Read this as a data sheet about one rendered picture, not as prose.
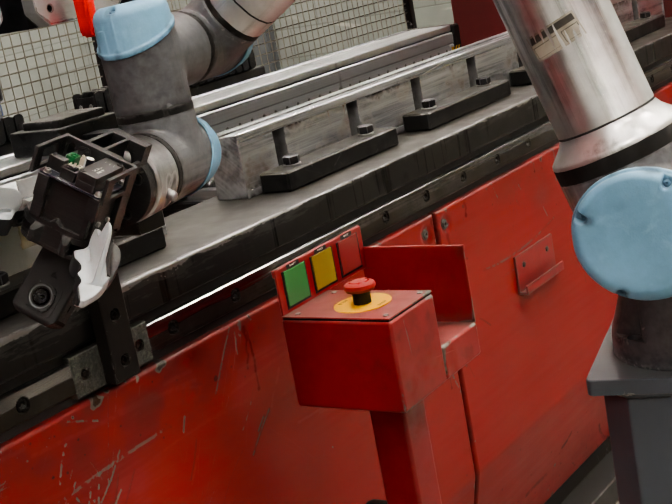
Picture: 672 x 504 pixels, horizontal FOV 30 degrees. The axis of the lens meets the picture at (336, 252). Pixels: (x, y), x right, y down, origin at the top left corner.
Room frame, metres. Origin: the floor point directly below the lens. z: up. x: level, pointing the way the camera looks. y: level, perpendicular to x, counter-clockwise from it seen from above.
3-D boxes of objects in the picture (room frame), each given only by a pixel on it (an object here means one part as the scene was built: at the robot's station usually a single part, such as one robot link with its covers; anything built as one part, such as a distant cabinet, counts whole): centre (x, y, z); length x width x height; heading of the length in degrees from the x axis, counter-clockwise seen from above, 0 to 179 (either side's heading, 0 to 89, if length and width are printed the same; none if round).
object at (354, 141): (1.92, -0.02, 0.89); 0.30 x 0.05 x 0.03; 142
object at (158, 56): (1.23, 0.14, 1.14); 0.11 x 0.08 x 0.11; 156
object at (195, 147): (1.21, 0.14, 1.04); 0.11 x 0.08 x 0.09; 159
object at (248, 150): (2.47, -0.38, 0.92); 1.67 x 0.06 x 0.10; 142
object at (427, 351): (1.52, -0.04, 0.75); 0.20 x 0.16 x 0.18; 144
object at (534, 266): (2.19, -0.36, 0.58); 0.15 x 0.02 x 0.07; 142
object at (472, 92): (2.23, -0.27, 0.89); 0.30 x 0.05 x 0.03; 142
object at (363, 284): (1.48, -0.02, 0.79); 0.04 x 0.04 x 0.04
